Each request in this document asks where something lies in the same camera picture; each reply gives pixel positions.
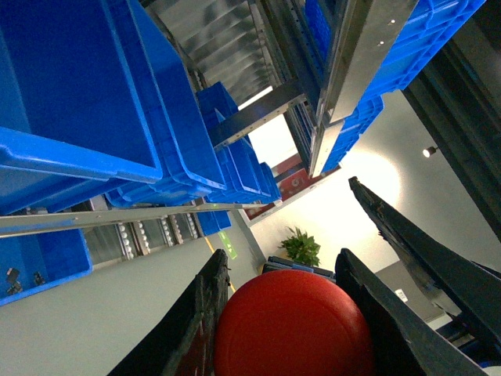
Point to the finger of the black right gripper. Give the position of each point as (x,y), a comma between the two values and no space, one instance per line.
(462,288)

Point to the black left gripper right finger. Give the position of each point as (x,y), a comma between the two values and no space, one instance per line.
(403,343)

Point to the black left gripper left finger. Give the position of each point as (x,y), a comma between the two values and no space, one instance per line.
(182,343)

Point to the red mushroom push button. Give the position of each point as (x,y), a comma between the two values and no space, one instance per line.
(291,322)

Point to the green potted plant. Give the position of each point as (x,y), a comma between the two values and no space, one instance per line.
(301,247)

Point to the far right lower blue bin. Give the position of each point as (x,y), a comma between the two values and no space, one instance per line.
(59,257)

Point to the small black parts pile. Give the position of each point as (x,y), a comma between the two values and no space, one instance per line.
(15,287)

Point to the upper right blue crate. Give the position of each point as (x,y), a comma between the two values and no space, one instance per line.
(96,101)

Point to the steel shelf front rail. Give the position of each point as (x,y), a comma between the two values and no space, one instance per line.
(22,225)

